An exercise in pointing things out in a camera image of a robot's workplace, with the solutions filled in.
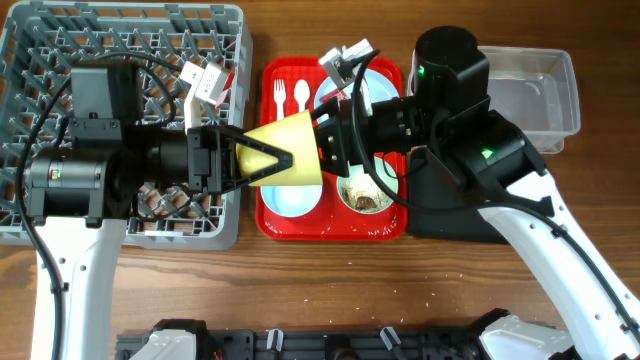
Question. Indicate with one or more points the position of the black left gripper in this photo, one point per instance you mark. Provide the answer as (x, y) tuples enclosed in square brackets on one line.
[(214, 170)]

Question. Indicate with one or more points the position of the clear plastic bin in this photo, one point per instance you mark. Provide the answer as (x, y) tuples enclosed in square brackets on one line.
[(536, 90)]

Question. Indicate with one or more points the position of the red serving tray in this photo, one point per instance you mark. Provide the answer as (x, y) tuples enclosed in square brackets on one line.
[(331, 219)]

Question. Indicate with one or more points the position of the light blue plate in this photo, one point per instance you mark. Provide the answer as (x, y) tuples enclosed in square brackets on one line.
[(380, 88)]

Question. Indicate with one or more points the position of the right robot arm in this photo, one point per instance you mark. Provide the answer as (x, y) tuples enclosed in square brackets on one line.
[(501, 176)]

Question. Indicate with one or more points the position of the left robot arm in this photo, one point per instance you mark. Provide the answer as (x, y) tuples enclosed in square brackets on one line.
[(76, 202)]

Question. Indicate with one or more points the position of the yellow cup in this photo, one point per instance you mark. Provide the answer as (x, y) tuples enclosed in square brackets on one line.
[(294, 134)]

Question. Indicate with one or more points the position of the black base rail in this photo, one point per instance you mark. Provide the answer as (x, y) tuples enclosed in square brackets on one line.
[(300, 342)]

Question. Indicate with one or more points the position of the white plastic spoon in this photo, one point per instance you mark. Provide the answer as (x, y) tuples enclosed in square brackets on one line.
[(302, 94)]

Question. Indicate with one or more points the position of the light blue bowl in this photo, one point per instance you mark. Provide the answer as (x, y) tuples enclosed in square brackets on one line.
[(291, 201)]

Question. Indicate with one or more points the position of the red sauce packet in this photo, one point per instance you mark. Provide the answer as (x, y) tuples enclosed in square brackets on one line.
[(337, 93)]

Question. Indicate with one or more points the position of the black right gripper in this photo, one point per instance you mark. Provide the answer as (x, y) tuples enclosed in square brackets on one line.
[(337, 137)]

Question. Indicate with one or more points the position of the black tray bin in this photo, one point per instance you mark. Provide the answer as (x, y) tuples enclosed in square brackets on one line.
[(452, 220)]

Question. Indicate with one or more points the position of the light green bowl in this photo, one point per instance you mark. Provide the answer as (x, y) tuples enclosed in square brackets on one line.
[(360, 193)]

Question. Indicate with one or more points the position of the grey dishwasher rack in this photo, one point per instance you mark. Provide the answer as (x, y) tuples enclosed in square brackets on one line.
[(41, 40)]

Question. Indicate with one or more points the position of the white plastic fork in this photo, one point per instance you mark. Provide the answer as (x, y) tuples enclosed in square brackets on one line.
[(279, 95)]

